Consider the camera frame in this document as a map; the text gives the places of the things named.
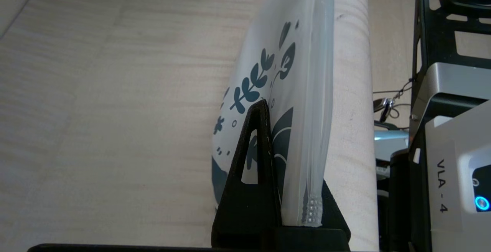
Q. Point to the silver base housing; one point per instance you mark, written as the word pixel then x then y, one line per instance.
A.
pixel 391 144

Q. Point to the white horse-print zipper pouch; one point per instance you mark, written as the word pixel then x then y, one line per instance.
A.
pixel 291 52

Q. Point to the silver robot base box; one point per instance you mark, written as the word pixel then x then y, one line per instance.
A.
pixel 452 79

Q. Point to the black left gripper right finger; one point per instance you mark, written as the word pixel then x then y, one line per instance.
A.
pixel 333 229

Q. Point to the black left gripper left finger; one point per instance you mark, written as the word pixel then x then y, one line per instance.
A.
pixel 249 210

